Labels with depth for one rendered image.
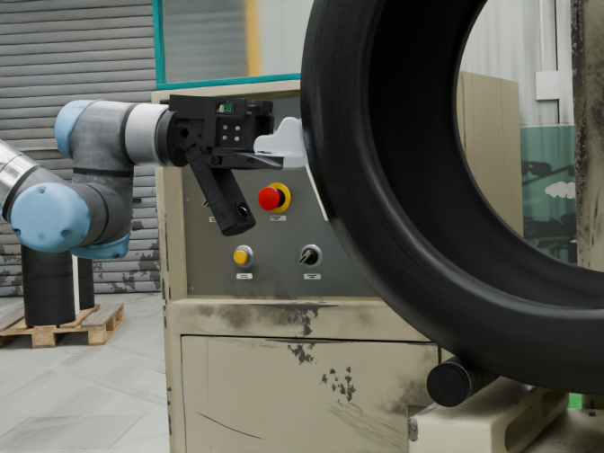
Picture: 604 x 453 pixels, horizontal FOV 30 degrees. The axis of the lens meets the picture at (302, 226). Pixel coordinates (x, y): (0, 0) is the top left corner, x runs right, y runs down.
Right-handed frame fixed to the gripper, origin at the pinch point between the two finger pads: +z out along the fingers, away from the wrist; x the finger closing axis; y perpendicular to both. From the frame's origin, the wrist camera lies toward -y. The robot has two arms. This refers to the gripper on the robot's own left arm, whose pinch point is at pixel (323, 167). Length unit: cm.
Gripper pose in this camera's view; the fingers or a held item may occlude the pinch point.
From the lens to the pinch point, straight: 127.3
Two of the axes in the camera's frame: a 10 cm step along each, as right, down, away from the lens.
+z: 9.0, 1.0, -4.2
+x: 4.3, -0.6, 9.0
